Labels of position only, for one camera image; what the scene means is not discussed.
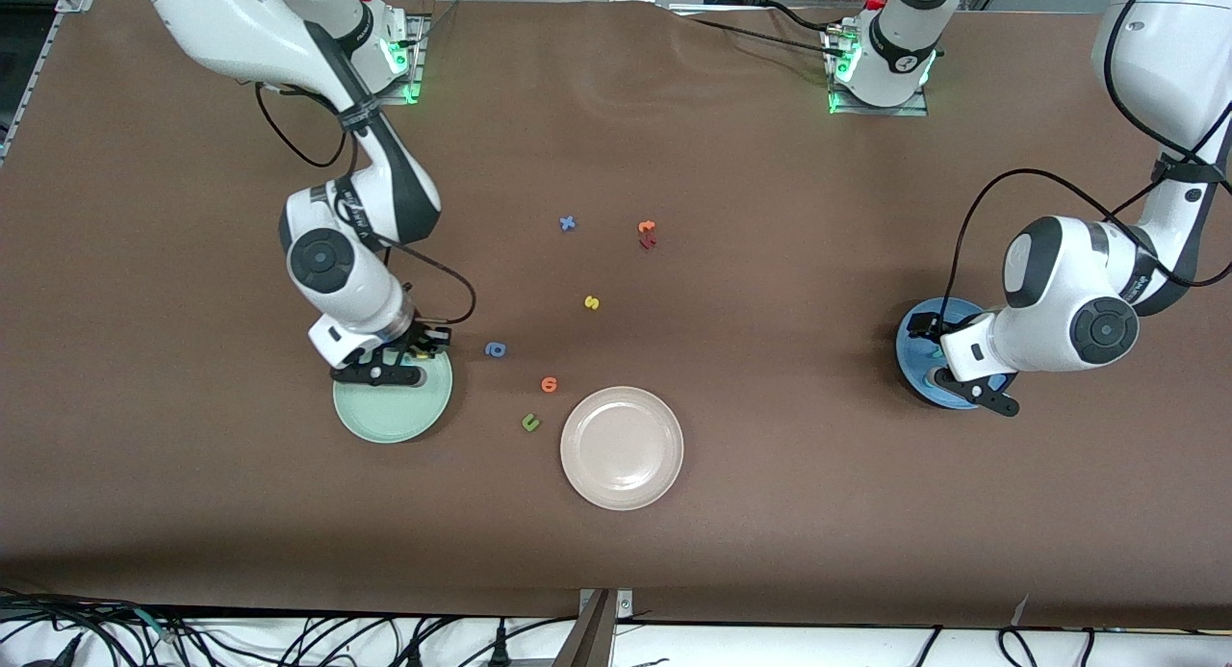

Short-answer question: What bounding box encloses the light green plate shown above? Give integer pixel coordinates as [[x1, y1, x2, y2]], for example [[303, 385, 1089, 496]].
[[332, 340, 453, 445]]

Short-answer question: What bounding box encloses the blue plate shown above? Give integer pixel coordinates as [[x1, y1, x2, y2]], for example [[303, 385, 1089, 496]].
[[895, 297, 1012, 410]]

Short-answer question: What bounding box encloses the beige plate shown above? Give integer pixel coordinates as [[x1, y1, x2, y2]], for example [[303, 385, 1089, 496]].
[[560, 386, 685, 511]]

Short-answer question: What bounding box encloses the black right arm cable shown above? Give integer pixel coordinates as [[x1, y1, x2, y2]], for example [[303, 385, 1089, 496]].
[[255, 82, 477, 326]]

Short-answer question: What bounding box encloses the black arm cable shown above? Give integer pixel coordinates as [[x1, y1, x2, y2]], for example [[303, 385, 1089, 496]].
[[255, 82, 477, 326], [948, 0, 1232, 321]]

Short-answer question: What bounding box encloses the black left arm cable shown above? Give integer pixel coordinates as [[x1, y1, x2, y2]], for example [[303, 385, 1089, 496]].
[[948, 0, 1232, 321]]

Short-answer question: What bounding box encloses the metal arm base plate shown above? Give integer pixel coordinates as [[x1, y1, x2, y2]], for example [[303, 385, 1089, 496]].
[[826, 22, 931, 117], [371, 13, 426, 105]]

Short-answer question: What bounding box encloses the metal table bracket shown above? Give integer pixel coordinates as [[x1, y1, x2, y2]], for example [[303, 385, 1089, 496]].
[[553, 588, 634, 667]]

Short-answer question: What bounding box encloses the green tipped floor cable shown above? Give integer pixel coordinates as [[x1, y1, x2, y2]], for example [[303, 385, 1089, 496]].
[[125, 604, 184, 644]]

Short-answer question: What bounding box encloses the black cable on table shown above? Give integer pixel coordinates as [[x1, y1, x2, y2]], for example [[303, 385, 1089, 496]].
[[765, 1, 840, 33], [685, 14, 836, 52]]

